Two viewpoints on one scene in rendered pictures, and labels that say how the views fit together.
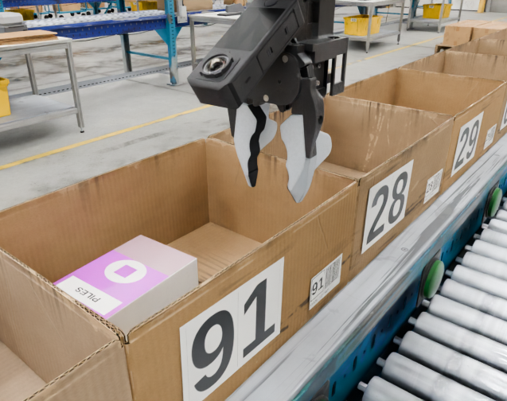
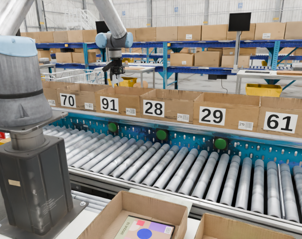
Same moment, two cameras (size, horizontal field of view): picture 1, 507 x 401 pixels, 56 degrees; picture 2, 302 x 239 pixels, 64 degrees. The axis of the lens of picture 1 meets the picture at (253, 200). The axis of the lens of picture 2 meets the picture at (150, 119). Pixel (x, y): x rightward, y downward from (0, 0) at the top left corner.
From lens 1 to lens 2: 180 cm
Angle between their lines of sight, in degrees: 69
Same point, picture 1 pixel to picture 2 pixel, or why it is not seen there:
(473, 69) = not seen: outside the picture
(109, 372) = (92, 95)
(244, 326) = (110, 104)
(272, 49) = (107, 66)
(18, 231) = (120, 89)
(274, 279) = (116, 101)
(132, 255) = not seen: hidden behind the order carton
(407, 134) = not seen: hidden behind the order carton
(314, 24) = (117, 64)
